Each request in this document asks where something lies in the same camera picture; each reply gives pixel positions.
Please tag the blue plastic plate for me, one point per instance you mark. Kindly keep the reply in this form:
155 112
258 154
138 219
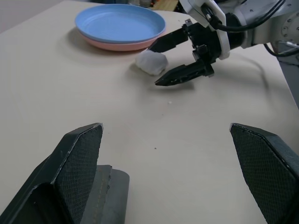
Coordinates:
119 23

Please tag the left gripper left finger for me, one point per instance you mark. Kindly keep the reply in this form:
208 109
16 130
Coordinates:
70 168

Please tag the grey glasses case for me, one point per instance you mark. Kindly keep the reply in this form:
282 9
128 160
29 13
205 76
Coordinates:
109 198

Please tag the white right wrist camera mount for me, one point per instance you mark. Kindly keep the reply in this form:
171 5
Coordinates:
224 39

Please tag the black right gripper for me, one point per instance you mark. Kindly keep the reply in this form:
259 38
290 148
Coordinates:
205 44

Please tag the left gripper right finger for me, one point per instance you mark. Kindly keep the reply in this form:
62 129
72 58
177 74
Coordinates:
266 168

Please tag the pink plastic plate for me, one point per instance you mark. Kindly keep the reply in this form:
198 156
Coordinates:
112 46

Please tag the white crumpled paper ball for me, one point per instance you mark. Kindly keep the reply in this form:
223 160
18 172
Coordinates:
151 61

